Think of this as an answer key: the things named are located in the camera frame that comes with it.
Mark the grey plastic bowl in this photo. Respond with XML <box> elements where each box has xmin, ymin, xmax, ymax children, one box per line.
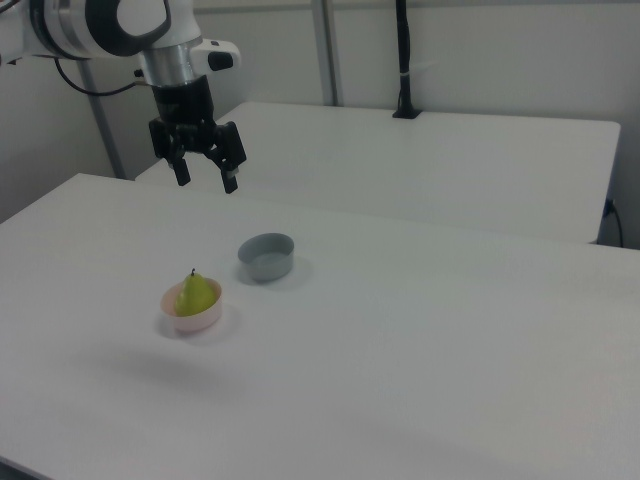
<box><xmin>236</xmin><ymin>231</ymin><xmax>296</xmax><ymax>283</ymax></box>

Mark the black camera stand pole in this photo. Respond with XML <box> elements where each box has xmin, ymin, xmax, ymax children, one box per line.
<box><xmin>391</xmin><ymin>0</ymin><xmax>422</xmax><ymax>120</ymax></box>

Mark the pink plastic bowl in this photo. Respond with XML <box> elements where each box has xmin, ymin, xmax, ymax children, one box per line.
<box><xmin>159</xmin><ymin>278</ymin><xmax>224</xmax><ymax>335</ymax></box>

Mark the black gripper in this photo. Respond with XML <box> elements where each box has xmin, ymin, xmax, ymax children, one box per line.
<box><xmin>147</xmin><ymin>74</ymin><xmax>249</xmax><ymax>195</ymax></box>

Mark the white table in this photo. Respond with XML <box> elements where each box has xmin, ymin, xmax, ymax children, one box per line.
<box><xmin>133</xmin><ymin>101</ymin><xmax>622</xmax><ymax>245</ymax></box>

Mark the black wall cable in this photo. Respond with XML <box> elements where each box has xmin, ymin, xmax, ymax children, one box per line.
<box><xmin>603</xmin><ymin>198</ymin><xmax>626</xmax><ymax>248</ymax></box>

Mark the green pear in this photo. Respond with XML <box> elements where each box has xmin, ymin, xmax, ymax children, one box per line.
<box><xmin>173</xmin><ymin>268</ymin><xmax>219</xmax><ymax>318</ymax></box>

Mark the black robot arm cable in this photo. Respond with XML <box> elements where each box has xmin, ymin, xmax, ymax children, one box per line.
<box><xmin>53</xmin><ymin>57</ymin><xmax>152</xmax><ymax>98</ymax></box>

